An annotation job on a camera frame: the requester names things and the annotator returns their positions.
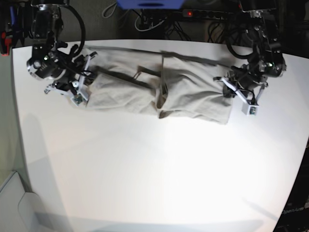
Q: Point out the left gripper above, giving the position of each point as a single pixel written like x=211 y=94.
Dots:
x=228 y=93

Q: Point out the grey t-shirt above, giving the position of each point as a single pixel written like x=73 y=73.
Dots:
x=157 y=83

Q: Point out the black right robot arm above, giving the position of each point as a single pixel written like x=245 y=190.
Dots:
x=46 y=61

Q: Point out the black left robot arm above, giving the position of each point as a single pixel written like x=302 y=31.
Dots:
x=254 y=20

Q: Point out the black power strip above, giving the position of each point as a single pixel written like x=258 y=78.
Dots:
x=205 y=15

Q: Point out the blue box at top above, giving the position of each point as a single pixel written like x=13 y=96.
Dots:
x=150 y=4

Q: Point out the red and black clamp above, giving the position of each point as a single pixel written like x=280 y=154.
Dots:
x=5 y=44

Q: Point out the grey side table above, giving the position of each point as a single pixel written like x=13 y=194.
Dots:
x=16 y=211

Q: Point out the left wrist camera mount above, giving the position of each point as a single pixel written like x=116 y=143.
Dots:
x=250 y=100

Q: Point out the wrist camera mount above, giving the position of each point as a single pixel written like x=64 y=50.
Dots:
x=250 y=100
x=73 y=84

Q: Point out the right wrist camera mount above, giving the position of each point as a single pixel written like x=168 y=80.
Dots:
x=73 y=84

